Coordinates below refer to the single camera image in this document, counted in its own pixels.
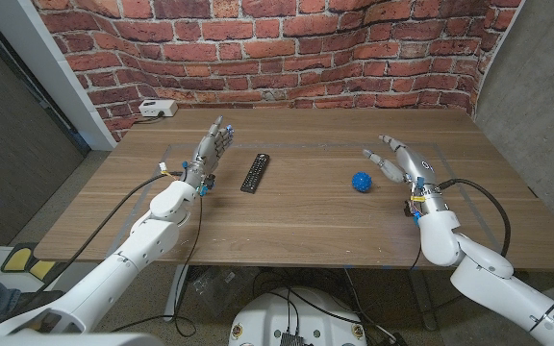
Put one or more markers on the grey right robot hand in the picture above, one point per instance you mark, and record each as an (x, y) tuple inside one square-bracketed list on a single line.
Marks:
[(419, 170)]

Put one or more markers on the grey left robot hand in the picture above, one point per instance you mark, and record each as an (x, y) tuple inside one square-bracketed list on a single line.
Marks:
[(207, 154)]

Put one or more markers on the blue spiky stress ball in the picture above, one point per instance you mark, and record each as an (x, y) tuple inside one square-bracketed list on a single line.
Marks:
[(362, 182)]

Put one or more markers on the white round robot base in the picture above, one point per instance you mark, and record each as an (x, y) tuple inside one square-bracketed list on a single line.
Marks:
[(267, 317)]

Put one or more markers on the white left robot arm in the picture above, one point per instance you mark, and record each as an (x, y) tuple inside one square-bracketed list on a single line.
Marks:
[(118, 269)]

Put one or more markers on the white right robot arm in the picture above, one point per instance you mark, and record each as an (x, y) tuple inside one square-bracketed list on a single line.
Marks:
[(488, 283)]

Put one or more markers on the black TV remote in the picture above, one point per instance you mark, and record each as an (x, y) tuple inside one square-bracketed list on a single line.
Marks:
[(255, 173)]

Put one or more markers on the white power box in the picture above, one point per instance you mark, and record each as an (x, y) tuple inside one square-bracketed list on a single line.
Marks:
[(158, 108)]

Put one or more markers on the grey table leg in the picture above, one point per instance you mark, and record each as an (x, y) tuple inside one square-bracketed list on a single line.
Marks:
[(421, 298), (176, 288)]

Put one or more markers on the red brick printed backdrop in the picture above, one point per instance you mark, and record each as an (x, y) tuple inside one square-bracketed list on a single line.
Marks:
[(282, 48)]

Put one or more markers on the clear plastic bag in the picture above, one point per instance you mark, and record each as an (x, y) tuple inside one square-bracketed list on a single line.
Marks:
[(214, 288)]

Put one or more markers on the yellow foot pedal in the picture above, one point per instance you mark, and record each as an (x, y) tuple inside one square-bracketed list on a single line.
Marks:
[(41, 269), (17, 258)]

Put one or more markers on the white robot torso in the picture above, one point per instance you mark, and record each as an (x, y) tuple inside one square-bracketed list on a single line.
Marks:
[(65, 340)]

